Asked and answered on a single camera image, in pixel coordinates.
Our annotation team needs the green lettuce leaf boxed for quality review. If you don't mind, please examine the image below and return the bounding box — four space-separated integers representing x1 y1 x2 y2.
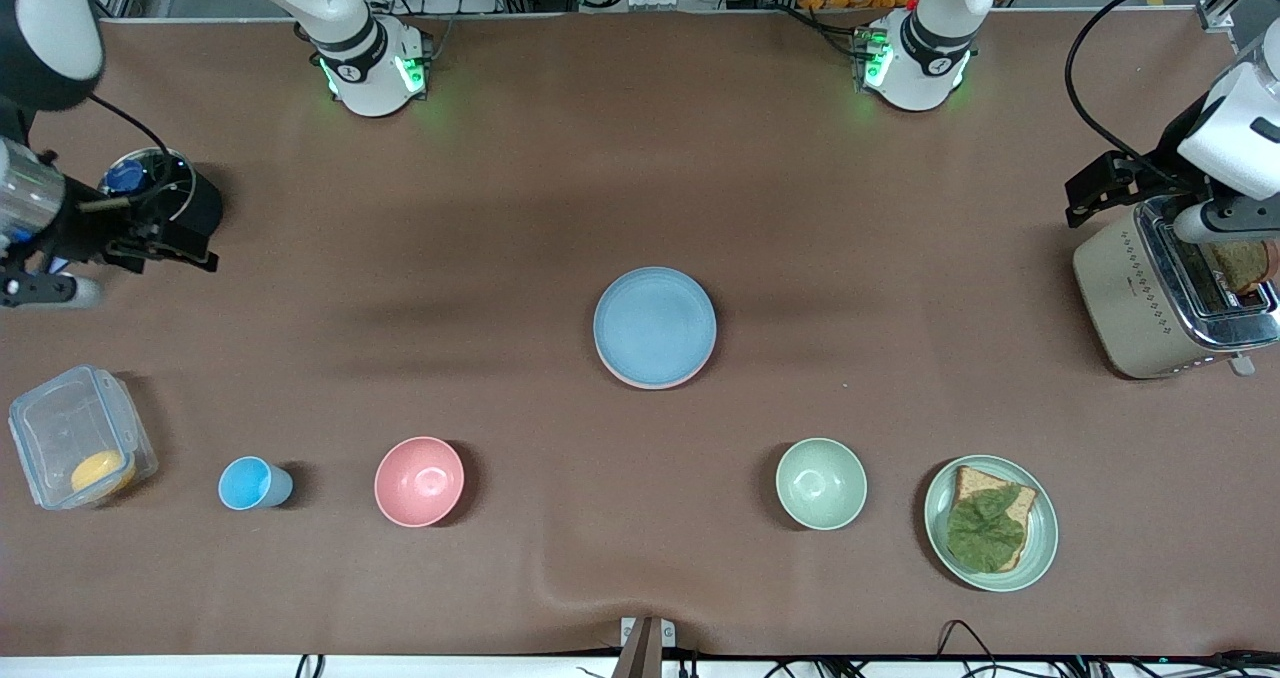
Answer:
946 486 1027 573

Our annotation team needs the yellow round food piece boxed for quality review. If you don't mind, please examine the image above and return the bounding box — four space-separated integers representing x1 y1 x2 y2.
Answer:
70 450 137 504

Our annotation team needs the clear plastic lidded container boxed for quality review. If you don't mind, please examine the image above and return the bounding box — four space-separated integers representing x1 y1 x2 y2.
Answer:
8 364 159 511

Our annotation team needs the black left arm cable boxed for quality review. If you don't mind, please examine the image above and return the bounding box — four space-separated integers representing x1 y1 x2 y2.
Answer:
1064 0 1280 191

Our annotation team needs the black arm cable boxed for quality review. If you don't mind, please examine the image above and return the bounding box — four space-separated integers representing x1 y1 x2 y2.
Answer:
85 93 177 191
1064 0 1280 191

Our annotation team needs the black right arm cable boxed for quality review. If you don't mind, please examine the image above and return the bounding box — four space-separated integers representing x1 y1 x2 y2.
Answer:
85 93 177 191

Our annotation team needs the pink bowl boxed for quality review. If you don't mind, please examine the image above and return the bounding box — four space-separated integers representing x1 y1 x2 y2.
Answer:
374 436 466 529

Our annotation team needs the pink plate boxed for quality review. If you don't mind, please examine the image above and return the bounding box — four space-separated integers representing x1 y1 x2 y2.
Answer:
600 366 713 392

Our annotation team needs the blue cup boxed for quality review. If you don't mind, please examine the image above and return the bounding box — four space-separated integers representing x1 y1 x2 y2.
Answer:
218 456 294 511

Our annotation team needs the brown bread slice under lettuce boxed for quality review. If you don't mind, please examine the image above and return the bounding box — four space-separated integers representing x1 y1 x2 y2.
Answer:
952 466 1038 572

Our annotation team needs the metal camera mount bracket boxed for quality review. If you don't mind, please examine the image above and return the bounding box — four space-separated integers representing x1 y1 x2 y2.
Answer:
612 616 677 678

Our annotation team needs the glass pot lid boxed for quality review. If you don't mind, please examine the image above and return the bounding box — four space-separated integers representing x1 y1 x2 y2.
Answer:
100 148 197 227

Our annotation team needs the green bowl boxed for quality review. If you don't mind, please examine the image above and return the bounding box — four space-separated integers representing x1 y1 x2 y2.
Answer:
775 438 868 531

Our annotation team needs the green plate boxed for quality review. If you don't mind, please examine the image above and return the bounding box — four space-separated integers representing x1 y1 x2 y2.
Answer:
923 455 1059 593

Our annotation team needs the brown bread slice in toaster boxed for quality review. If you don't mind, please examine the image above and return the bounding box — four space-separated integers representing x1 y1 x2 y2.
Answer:
1205 240 1279 296

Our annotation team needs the blue plate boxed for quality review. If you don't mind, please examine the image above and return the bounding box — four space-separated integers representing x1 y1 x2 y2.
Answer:
593 266 718 387

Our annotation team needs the beige and chrome toaster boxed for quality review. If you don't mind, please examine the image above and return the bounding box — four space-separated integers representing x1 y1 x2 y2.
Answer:
1073 196 1280 381

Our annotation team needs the black pot with blue handle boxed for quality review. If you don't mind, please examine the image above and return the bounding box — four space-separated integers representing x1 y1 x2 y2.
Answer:
100 148 224 255

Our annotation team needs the black looped floor cable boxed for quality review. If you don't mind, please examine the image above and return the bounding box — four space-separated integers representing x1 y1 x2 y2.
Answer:
935 618 1003 678

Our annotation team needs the brown table cover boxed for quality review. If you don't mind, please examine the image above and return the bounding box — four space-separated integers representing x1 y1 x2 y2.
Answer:
0 13 1280 659

